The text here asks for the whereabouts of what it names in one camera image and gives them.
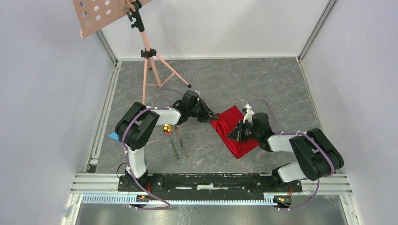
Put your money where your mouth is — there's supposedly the iridescent spoon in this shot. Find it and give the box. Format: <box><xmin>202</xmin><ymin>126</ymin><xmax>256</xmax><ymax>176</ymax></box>
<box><xmin>162</xmin><ymin>124</ymin><xmax>172</xmax><ymax>135</ymax></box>

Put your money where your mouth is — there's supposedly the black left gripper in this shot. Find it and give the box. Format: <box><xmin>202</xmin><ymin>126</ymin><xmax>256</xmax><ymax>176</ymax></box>
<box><xmin>188</xmin><ymin>99</ymin><xmax>219</xmax><ymax>123</ymax></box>

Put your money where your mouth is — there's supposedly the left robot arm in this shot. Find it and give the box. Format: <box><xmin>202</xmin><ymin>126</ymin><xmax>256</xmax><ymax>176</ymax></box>
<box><xmin>115</xmin><ymin>90</ymin><xmax>219</xmax><ymax>191</ymax></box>

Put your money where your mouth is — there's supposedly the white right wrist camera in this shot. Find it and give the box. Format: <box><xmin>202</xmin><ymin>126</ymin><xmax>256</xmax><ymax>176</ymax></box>
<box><xmin>242</xmin><ymin>104</ymin><xmax>255</xmax><ymax>124</ymax></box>

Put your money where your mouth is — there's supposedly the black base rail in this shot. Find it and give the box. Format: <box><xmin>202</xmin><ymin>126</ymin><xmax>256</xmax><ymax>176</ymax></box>
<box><xmin>117</xmin><ymin>173</ymin><xmax>303</xmax><ymax>201</ymax></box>

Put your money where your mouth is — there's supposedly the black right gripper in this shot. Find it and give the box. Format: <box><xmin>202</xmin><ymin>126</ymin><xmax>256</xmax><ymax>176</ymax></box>
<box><xmin>227</xmin><ymin>120</ymin><xmax>260</xmax><ymax>142</ymax></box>

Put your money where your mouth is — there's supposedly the pink music stand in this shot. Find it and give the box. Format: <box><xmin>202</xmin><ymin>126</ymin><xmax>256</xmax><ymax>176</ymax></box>
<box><xmin>72</xmin><ymin>0</ymin><xmax>192</xmax><ymax>105</ymax></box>

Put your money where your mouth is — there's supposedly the blue and cream block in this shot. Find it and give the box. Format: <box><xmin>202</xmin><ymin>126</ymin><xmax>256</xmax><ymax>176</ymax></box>
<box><xmin>109</xmin><ymin>132</ymin><xmax>119</xmax><ymax>141</ymax></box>

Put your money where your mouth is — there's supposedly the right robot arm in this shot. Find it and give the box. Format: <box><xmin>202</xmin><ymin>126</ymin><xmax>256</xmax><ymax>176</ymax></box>
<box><xmin>227</xmin><ymin>112</ymin><xmax>344</xmax><ymax>191</ymax></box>

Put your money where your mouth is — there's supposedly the red cloth napkin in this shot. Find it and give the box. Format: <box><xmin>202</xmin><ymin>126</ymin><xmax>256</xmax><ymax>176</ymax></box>
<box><xmin>210</xmin><ymin>105</ymin><xmax>259</xmax><ymax>159</ymax></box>

